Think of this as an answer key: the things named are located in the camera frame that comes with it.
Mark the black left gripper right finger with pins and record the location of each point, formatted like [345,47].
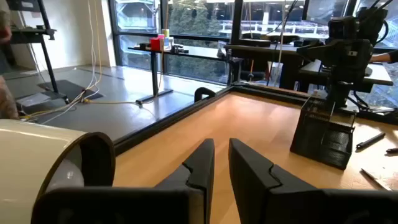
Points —
[258,186]

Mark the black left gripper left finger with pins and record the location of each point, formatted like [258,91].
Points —
[192,177]

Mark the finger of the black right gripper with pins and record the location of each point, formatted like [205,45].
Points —
[346,77]
[335,77]

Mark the clear plastic ruler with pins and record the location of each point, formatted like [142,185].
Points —
[376,179]

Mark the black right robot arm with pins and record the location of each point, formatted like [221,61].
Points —
[373,25]

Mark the dark office desk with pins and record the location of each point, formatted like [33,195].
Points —
[379,74]

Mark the black mesh desk organizer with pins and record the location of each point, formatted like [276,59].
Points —
[323,137]

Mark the black side table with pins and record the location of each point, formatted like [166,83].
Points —
[154,74]

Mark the white and blue box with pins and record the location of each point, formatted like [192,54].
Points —
[168,43]

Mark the red box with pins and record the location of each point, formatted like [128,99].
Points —
[155,43]

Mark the black floor mat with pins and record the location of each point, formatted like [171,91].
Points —
[68,88]

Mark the person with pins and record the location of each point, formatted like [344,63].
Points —
[6,99]

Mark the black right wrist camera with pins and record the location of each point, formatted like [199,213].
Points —
[342,27]

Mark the black aluminium table frame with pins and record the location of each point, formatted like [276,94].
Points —
[174,117]

